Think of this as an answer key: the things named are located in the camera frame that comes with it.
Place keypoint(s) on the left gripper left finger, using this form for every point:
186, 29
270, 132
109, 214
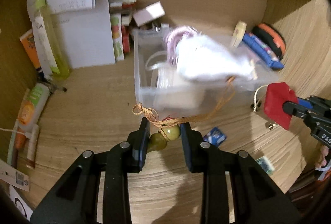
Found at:
124, 158

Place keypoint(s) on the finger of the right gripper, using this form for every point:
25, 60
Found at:
294, 109
305, 103

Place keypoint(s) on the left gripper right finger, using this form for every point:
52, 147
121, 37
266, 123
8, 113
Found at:
207, 159

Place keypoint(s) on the blue foil packet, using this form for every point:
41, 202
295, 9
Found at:
215, 137

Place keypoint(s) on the red drawstring pouch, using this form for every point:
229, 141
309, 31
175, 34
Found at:
276, 95

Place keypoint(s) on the green small packet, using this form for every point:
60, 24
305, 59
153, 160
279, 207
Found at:
266, 165

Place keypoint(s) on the white cloth bag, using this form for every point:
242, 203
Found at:
201, 58

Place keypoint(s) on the blue patterned pouch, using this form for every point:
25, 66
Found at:
263, 51

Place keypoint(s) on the black orange round case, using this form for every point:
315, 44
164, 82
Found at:
271, 37

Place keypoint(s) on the white round lidded jar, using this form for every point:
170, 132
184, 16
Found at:
173, 91

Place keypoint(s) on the clear plastic storage bin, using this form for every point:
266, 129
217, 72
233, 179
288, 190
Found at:
147, 42

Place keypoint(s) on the cream yellow tube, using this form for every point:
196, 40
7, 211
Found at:
238, 33

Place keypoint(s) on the orange green tube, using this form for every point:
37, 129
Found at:
26, 124

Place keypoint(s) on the green yellow bottle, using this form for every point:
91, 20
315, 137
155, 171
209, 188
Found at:
51, 57

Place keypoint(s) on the white paper tag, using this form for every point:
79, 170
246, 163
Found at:
14, 177

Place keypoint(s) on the white small box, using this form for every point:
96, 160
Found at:
148, 14

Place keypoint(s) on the orange box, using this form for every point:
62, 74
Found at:
27, 40

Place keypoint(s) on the stack of books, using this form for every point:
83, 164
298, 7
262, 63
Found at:
121, 12

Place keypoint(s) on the white paper receipt stand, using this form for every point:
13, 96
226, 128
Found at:
84, 31

